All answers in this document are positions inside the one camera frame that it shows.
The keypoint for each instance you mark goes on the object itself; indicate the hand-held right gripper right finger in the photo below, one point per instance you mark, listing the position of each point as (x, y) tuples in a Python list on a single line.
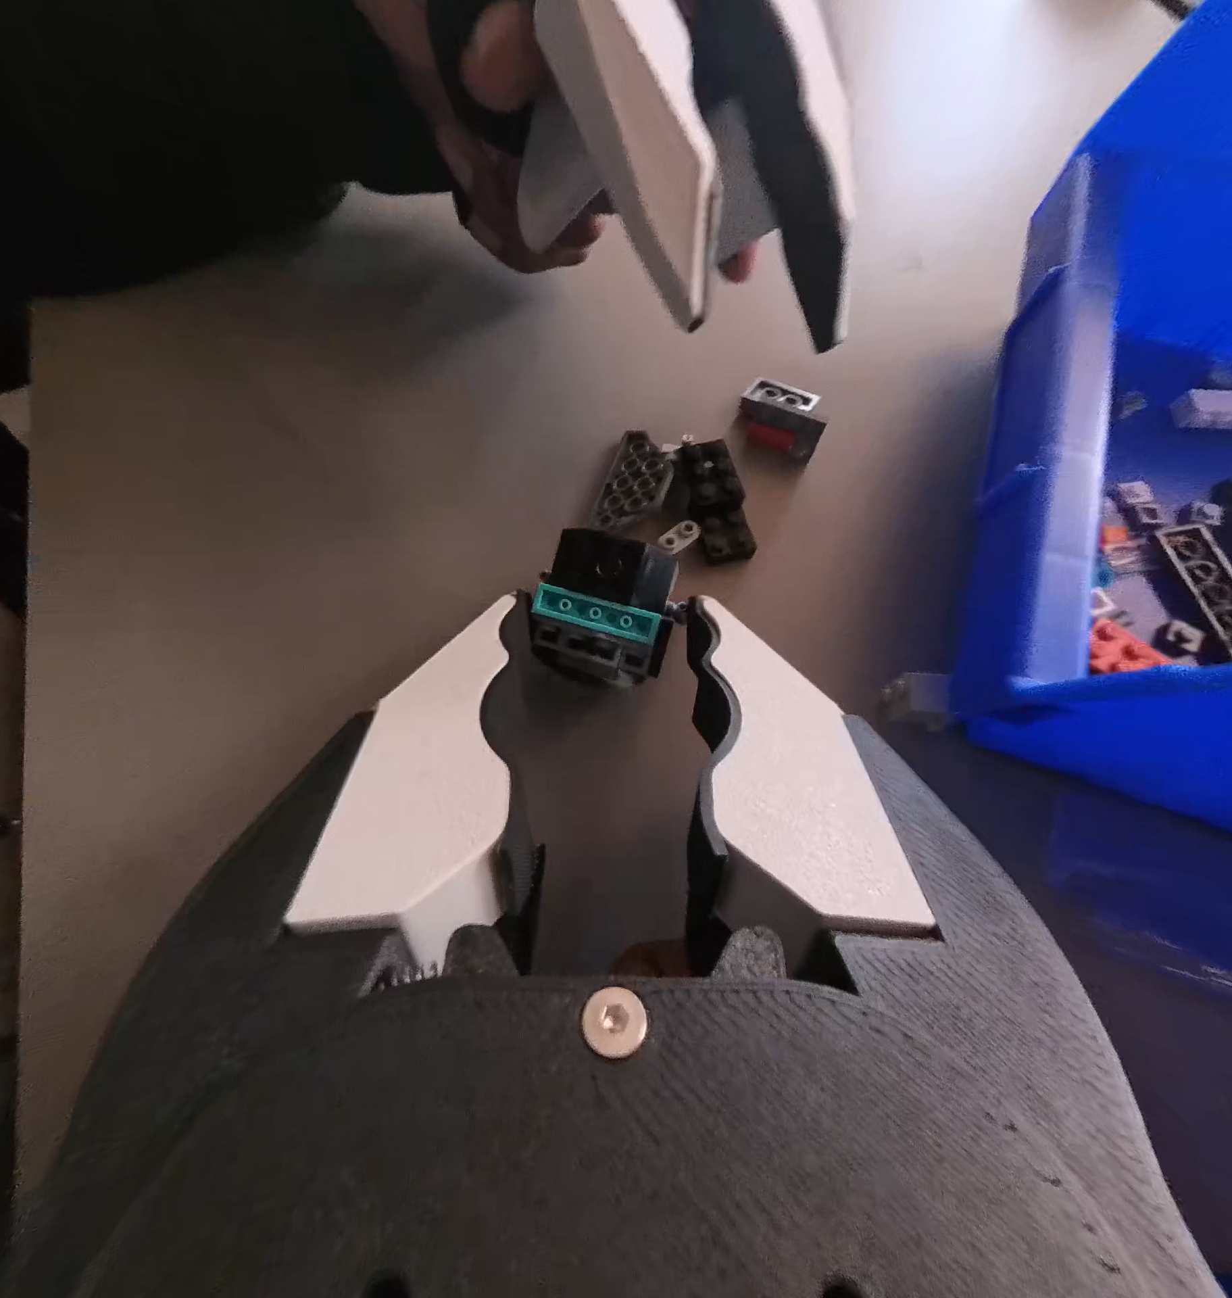
[(819, 812)]

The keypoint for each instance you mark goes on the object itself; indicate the dark grey wedge plate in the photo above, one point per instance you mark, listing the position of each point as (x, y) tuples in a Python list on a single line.
[(632, 482)]

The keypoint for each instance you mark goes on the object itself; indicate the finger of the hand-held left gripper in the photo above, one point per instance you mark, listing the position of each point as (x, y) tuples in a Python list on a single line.
[(636, 153), (819, 153)]

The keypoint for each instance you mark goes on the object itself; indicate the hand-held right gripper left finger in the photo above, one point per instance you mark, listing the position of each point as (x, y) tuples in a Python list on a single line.
[(414, 812)]

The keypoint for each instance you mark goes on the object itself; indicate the person's left forearm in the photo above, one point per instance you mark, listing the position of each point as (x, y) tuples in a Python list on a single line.
[(170, 122)]

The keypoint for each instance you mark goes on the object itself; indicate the pile of mixed toy bricks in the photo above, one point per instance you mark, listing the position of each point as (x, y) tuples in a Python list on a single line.
[(1184, 569)]

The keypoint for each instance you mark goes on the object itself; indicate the grey desk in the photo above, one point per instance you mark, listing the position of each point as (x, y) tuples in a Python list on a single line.
[(272, 508)]

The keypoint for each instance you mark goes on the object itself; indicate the light grey toy block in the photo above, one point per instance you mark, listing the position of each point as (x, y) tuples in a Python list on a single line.
[(916, 700)]

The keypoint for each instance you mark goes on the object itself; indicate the blue plastic bin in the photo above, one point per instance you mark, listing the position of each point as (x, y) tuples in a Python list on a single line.
[(1184, 254), (1133, 751)]

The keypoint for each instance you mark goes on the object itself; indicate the teal and black brick assembly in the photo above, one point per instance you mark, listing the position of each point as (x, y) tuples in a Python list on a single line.
[(596, 609)]

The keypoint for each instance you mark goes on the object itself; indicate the person's left hand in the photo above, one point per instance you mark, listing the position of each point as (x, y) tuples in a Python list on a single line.
[(500, 66)]

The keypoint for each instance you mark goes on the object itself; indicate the black brick plate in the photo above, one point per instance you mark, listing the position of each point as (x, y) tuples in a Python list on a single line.
[(713, 472)]

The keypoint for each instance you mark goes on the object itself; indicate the small grey connector piece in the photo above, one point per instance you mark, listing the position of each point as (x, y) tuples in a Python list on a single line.
[(677, 535)]

